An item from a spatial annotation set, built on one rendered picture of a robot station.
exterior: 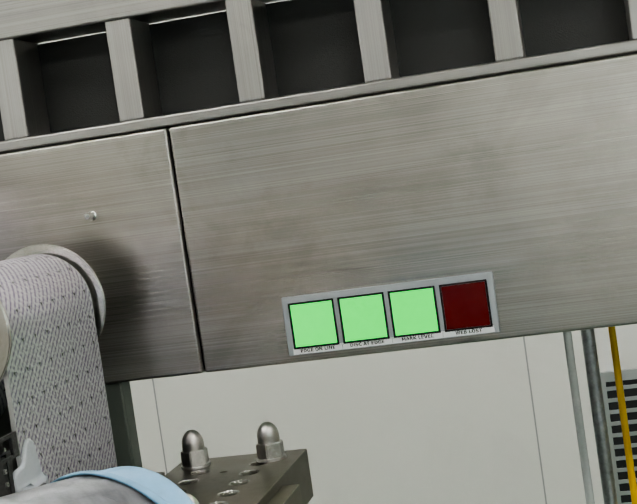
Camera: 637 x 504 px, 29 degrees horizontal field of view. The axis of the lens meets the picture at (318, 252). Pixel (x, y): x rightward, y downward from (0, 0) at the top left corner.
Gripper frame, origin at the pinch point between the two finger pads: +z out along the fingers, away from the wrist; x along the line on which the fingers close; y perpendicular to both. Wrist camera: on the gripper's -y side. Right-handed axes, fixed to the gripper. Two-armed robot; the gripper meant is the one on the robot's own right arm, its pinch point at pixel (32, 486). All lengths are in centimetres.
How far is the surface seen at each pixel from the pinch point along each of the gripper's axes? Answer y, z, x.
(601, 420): -9, 45, -55
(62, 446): 2.2, 7.6, -0.2
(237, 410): -41, 263, 58
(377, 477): -67, 263, 16
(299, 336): 8.1, 29.3, -22.1
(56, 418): 5.3, 7.2, -0.3
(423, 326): 7.6, 29.2, -36.8
